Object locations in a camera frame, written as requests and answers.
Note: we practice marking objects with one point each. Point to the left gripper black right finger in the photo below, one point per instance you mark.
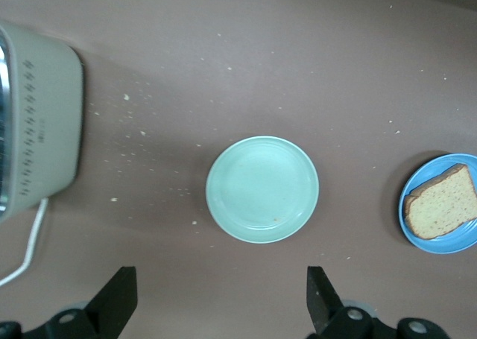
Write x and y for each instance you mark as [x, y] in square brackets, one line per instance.
[329, 320]

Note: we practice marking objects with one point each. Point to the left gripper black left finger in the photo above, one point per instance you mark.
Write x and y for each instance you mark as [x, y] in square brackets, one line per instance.
[106, 311]

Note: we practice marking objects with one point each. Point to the brown bread slice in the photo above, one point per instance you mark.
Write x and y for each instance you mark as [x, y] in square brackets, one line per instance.
[443, 205]

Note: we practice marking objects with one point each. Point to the blue round plate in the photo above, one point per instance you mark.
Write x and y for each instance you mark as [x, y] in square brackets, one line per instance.
[439, 244]

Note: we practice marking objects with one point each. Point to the mint green round plate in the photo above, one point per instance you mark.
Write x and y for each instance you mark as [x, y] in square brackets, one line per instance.
[262, 190]

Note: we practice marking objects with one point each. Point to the beige chrome toaster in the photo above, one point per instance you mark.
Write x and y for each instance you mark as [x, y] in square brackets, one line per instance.
[44, 123]

